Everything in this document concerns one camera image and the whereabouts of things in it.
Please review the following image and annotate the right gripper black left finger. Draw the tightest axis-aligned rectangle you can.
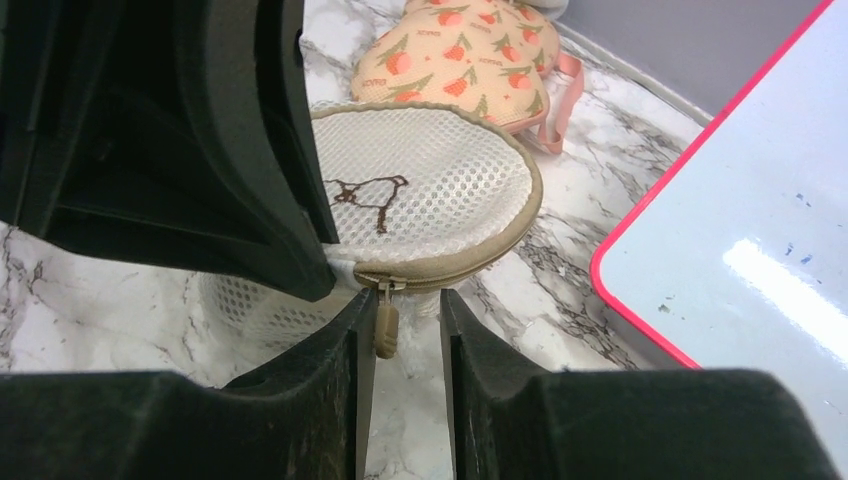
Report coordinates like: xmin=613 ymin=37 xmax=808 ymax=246
xmin=1 ymin=292 xmax=378 ymax=479

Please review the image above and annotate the peach floral bra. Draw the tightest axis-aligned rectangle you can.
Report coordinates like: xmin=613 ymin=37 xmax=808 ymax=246
xmin=351 ymin=0 xmax=585 ymax=154

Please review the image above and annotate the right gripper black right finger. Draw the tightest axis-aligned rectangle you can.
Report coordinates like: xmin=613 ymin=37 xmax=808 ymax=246
xmin=440 ymin=290 xmax=838 ymax=479

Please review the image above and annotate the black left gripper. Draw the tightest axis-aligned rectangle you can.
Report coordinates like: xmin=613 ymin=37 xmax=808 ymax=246
xmin=1 ymin=1 xmax=338 ymax=301

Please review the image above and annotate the pink framed whiteboard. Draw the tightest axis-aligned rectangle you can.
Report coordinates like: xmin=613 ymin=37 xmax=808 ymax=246
xmin=590 ymin=1 xmax=847 ymax=476

